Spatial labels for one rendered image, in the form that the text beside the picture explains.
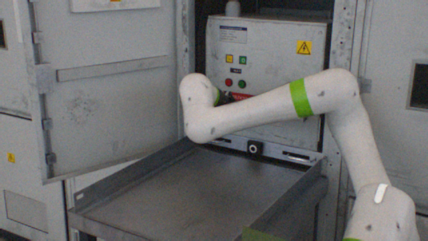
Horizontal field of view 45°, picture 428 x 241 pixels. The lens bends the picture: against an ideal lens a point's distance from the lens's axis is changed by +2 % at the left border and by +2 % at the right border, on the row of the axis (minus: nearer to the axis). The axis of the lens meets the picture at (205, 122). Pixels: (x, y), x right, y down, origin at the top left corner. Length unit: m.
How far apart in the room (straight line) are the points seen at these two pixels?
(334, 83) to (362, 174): 0.27
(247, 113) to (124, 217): 0.50
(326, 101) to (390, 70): 0.32
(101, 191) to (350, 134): 0.82
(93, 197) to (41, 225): 1.36
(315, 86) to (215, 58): 0.66
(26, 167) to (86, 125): 1.06
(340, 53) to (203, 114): 0.52
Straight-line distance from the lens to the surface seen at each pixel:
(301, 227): 1.82
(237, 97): 2.03
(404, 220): 1.27
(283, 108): 1.50
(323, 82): 1.48
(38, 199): 2.98
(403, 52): 1.71
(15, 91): 2.83
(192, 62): 2.09
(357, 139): 1.56
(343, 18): 1.77
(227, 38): 2.00
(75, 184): 2.71
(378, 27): 1.72
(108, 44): 1.92
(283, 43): 1.90
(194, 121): 1.57
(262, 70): 1.95
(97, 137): 1.98
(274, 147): 2.00
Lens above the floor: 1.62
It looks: 18 degrees down
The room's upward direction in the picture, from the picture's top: straight up
